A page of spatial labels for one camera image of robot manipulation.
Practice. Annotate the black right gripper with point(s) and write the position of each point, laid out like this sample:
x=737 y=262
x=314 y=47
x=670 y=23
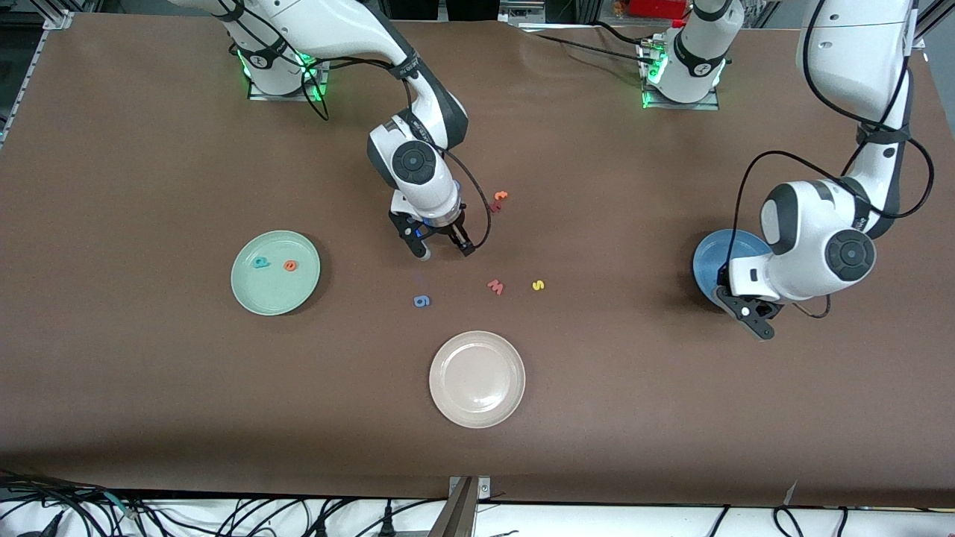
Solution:
x=448 y=230

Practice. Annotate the blue plate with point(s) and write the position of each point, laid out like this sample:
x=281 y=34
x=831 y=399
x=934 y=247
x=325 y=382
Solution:
x=716 y=257

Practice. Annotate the aluminium camera mount post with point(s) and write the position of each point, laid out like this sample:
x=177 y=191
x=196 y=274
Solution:
x=459 y=514

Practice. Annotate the beige plate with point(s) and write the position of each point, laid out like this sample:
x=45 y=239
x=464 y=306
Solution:
x=477 y=380

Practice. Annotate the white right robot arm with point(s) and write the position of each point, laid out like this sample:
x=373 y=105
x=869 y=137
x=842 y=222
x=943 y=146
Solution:
x=336 y=22

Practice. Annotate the grey tape piece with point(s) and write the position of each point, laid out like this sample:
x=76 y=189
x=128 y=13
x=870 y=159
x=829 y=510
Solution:
x=791 y=492

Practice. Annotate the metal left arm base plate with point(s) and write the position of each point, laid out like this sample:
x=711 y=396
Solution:
x=679 y=107

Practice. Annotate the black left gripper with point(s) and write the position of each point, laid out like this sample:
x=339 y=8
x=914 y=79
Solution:
x=723 y=278

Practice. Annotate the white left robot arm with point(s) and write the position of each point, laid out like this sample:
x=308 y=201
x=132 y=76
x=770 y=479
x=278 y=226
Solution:
x=850 y=60

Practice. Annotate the pink foam letter w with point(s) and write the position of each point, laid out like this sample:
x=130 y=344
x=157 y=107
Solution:
x=495 y=286

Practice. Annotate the light green plate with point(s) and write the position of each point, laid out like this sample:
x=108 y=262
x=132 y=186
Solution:
x=275 y=291

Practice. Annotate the red box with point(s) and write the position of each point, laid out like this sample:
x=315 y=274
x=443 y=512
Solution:
x=656 y=7

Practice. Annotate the brown table cover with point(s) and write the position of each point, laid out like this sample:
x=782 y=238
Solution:
x=149 y=388

